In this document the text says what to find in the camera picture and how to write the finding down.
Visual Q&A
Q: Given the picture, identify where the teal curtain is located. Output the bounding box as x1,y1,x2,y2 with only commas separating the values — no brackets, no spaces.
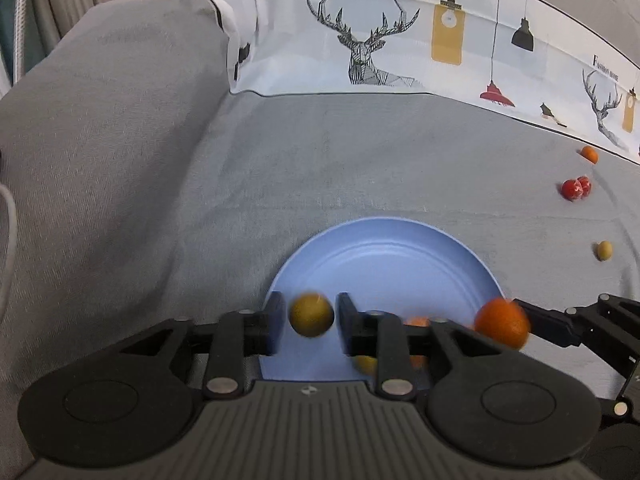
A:
0,0,21,96

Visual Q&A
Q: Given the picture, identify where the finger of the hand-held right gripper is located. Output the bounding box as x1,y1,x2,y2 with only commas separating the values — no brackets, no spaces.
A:
512,294,640,417

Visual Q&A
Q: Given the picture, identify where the blue plate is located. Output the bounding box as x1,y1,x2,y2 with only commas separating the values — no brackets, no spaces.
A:
261,217,506,384

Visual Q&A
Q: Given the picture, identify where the white charging cable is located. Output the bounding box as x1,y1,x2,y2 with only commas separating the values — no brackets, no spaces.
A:
0,184,19,322

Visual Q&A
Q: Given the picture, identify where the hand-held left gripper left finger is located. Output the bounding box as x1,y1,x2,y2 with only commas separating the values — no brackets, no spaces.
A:
120,291,287,402

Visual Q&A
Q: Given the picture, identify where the grey bed sheet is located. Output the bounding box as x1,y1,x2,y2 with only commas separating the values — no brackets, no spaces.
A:
0,0,640,480

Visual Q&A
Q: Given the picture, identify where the grey curtain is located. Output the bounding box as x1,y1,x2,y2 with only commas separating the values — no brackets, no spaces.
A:
22,0,128,73

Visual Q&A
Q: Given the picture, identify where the grey duvet with printed band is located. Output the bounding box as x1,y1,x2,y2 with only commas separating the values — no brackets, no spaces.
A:
117,0,640,166

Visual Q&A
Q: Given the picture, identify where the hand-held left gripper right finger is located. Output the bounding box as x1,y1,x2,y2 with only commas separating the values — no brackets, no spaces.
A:
336,292,482,402

